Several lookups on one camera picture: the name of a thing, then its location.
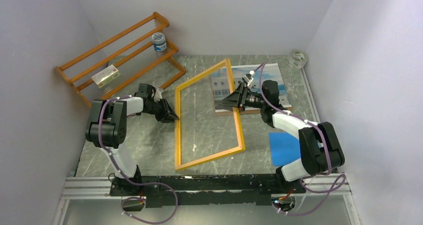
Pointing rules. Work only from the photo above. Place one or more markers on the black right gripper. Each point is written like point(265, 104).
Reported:
point(234, 100)

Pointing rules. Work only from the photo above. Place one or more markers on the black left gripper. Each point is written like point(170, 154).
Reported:
point(164, 117)

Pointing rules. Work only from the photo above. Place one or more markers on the yellow wooden picture frame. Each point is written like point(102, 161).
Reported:
point(211, 150)

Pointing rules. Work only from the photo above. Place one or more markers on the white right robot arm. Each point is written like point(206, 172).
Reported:
point(319, 147)

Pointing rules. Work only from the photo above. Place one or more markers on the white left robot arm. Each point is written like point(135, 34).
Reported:
point(107, 124)

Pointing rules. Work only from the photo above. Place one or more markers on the brown backing board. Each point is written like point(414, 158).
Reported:
point(223, 112)

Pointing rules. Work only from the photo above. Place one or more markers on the orange wooden rack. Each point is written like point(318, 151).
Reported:
point(132, 52)

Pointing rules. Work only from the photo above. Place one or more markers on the blue foam pad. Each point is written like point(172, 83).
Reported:
point(285, 148)

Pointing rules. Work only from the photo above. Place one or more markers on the small white green box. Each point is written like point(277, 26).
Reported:
point(106, 76)

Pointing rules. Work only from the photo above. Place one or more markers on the clear tape roll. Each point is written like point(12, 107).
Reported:
point(297, 59)

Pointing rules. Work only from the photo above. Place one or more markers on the blue white round jar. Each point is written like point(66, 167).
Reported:
point(159, 42)

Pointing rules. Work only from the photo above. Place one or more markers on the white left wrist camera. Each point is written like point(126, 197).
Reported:
point(158, 94)

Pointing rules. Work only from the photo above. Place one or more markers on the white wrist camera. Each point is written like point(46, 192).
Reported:
point(248, 78)
point(158, 94)

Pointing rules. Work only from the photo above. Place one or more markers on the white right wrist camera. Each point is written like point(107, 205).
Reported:
point(248, 78)

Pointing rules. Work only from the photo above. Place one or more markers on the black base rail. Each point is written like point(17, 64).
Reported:
point(159, 191)

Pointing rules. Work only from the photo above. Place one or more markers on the aluminium extrusion rail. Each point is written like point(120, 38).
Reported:
point(335, 184)

